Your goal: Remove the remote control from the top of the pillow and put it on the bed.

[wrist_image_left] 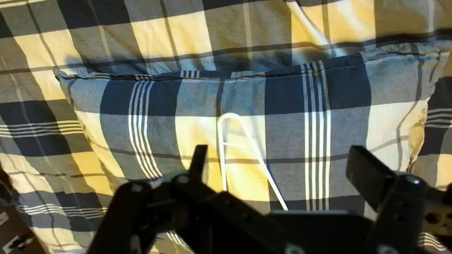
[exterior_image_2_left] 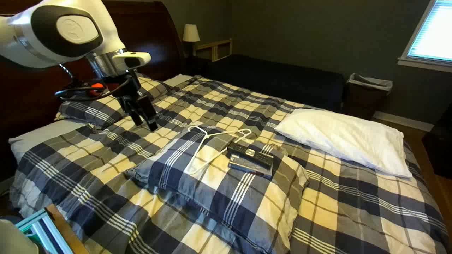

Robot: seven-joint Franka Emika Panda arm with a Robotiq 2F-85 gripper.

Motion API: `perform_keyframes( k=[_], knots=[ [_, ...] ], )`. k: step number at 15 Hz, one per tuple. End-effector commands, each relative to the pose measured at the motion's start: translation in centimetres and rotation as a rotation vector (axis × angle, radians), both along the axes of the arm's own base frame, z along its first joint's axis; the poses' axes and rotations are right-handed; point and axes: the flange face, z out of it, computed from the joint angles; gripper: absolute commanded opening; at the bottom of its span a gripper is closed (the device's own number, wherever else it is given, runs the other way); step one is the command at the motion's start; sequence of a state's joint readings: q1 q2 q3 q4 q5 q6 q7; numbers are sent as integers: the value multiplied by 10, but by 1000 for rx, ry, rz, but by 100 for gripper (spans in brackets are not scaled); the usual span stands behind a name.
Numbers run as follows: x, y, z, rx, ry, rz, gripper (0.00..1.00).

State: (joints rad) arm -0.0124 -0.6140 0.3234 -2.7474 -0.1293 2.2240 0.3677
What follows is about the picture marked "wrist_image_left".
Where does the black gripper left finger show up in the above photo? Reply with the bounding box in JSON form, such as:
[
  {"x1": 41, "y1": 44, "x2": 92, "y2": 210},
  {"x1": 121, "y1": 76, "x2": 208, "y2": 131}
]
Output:
[{"x1": 86, "y1": 144, "x2": 294, "y2": 254}]

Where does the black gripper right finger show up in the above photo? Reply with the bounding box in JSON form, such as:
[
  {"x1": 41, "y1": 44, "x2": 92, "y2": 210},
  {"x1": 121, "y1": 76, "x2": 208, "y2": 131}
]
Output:
[{"x1": 345, "y1": 145, "x2": 452, "y2": 254}]

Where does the plaid pillow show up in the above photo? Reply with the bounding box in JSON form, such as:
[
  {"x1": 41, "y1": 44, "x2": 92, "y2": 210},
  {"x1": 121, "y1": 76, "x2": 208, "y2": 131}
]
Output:
[{"x1": 55, "y1": 52, "x2": 432, "y2": 216}]

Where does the white plastic hanger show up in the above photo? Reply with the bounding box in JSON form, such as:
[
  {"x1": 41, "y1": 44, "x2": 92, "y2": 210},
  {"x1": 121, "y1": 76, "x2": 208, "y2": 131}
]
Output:
[{"x1": 216, "y1": 111, "x2": 290, "y2": 211}]

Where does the plaid yellow grey bedspread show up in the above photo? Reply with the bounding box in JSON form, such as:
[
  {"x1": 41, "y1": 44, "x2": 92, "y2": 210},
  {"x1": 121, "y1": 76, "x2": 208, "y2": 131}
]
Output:
[{"x1": 0, "y1": 0, "x2": 452, "y2": 254}]

